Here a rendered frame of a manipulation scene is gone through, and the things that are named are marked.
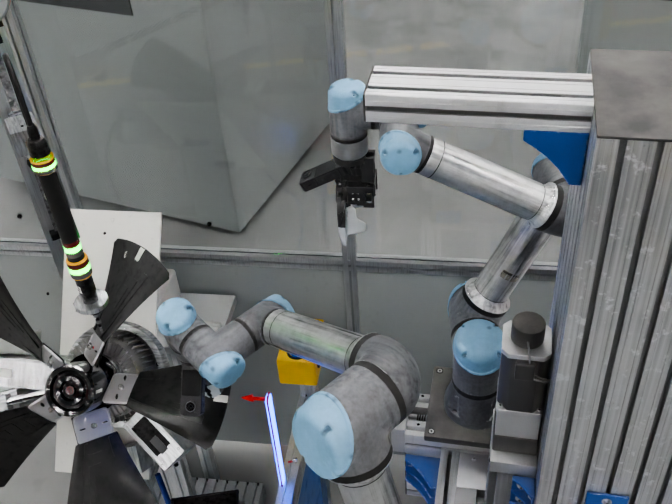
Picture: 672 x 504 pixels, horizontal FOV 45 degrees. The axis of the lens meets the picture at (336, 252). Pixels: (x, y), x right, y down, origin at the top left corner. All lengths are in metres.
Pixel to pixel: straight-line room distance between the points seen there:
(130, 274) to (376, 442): 0.88
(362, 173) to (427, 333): 1.06
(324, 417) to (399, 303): 1.40
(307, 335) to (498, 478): 0.51
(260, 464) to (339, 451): 2.04
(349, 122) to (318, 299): 1.09
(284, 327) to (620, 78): 0.72
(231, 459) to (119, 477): 1.28
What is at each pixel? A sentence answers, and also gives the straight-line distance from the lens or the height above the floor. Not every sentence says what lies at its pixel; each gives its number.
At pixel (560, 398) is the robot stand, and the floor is 1.52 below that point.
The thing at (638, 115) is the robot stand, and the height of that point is 2.03.
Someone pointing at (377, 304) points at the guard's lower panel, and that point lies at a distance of 2.58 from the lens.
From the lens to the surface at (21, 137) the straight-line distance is 2.21.
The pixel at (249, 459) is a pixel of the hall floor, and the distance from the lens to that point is 3.25.
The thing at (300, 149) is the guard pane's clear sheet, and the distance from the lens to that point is 2.27.
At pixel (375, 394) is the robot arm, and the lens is 1.23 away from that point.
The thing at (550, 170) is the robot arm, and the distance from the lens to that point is 1.72.
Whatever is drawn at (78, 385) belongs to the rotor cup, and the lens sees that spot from 1.94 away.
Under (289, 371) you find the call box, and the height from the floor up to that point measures 1.03.
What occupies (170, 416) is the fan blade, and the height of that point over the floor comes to 1.18.
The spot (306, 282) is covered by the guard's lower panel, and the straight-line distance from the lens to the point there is 2.55.
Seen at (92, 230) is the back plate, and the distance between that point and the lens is 2.21.
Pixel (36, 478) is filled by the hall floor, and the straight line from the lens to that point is 3.44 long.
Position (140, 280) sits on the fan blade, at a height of 1.39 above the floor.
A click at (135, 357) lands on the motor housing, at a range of 2.07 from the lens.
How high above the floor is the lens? 2.59
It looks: 40 degrees down
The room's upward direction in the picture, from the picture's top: 4 degrees counter-clockwise
